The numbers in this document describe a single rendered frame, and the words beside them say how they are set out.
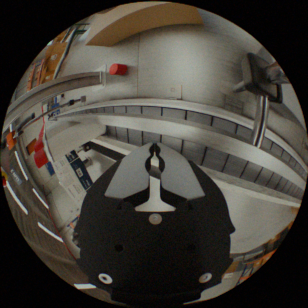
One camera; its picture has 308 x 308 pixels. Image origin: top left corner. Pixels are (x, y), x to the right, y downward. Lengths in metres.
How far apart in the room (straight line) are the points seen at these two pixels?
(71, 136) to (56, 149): 0.04
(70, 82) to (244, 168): 0.43
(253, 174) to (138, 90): 0.29
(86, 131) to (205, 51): 0.29
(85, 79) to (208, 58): 0.32
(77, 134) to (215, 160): 0.26
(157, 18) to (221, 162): 0.31
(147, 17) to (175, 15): 0.05
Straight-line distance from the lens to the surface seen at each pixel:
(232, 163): 0.18
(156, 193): 0.28
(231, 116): 0.16
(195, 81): 0.21
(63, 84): 0.32
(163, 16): 0.27
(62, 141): 0.23
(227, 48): 0.24
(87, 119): 0.17
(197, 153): 0.17
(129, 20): 0.28
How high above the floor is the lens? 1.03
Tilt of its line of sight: 47 degrees down
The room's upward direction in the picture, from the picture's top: 133 degrees counter-clockwise
